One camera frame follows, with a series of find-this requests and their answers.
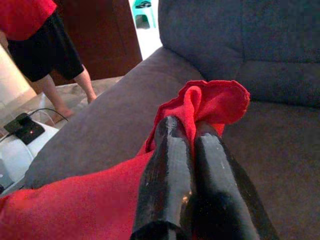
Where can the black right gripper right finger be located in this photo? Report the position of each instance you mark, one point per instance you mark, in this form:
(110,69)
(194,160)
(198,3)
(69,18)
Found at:
(220,187)

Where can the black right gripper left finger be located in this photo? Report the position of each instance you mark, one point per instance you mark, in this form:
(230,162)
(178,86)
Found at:
(167,175)

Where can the teal plastic stool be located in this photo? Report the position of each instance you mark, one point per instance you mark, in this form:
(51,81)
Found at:
(150,12)

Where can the grey-brown fabric sofa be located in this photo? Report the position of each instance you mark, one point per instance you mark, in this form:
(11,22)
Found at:
(275,150)

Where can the person in red shirt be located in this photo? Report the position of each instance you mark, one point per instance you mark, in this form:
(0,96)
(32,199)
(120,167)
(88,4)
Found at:
(45,50)

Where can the white table fan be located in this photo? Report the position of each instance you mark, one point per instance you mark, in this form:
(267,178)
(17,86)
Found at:
(15,160)

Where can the black power adapter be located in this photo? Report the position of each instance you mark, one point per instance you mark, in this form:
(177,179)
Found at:
(25,127)

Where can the red pillow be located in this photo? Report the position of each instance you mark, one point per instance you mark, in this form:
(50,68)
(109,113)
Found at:
(75,205)

